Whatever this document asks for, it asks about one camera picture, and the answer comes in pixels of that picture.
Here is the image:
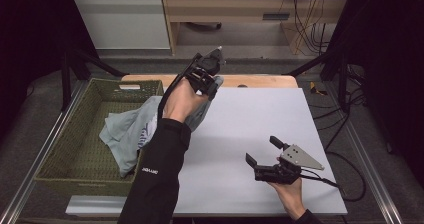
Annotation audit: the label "white board table cover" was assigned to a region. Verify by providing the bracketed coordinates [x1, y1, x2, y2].
[65, 86, 349, 217]

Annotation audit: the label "grey power strip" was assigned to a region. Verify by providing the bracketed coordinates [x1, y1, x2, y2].
[262, 12, 291, 21]

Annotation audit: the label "hanging cables under desk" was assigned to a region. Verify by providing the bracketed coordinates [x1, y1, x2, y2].
[291, 0, 332, 56]

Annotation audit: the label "black stand legs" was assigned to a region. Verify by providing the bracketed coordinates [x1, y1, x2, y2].
[60, 46, 130, 112]
[282, 45, 352, 113]

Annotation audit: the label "light wooden desk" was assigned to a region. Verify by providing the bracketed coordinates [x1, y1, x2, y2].
[159, 0, 349, 56]

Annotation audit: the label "black floor cables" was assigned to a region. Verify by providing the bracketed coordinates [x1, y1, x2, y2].
[308, 63, 369, 152]

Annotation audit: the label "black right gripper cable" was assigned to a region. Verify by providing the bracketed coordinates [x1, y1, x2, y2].
[299, 149, 368, 203]

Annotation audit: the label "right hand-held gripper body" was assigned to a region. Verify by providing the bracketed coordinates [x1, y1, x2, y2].
[254, 143, 326, 186]

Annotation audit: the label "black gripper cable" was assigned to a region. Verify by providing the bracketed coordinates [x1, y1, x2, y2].
[299, 149, 368, 203]
[156, 73, 188, 120]

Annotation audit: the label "black curtain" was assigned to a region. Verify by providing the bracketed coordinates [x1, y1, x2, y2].
[328, 0, 424, 182]
[0, 0, 101, 142]

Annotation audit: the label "person's right hand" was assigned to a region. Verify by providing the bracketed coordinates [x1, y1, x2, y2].
[265, 156, 307, 221]

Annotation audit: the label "aluminium frame rail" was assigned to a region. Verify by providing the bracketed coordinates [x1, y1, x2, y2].
[323, 82, 405, 224]
[0, 79, 88, 224]

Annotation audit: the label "green woven basket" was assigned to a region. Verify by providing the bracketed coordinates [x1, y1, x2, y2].
[34, 77, 165, 198]

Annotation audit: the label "grey-blue cloth garment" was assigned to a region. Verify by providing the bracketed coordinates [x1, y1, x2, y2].
[98, 75, 225, 179]

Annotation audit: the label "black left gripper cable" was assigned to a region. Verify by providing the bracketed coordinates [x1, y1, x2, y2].
[156, 73, 188, 120]

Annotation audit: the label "wooden table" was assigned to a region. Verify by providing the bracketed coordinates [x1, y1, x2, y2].
[121, 73, 299, 89]

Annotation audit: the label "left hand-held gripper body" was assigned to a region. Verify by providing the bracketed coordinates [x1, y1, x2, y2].
[182, 45, 227, 98]

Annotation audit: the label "white cabinet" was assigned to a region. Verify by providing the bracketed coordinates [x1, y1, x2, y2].
[67, 0, 171, 51]

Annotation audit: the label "yellow and black tape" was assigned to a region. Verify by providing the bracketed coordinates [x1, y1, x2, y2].
[309, 81, 328, 96]

